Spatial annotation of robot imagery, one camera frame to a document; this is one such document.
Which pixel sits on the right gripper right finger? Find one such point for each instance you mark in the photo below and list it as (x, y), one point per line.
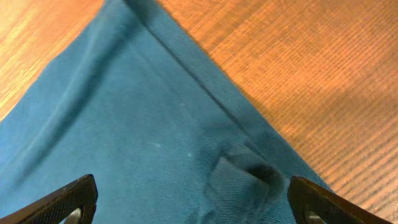
(311, 203)

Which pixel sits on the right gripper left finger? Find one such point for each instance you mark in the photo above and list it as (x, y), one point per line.
(72, 203)

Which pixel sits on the blue polo shirt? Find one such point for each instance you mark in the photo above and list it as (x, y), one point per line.
(167, 136)

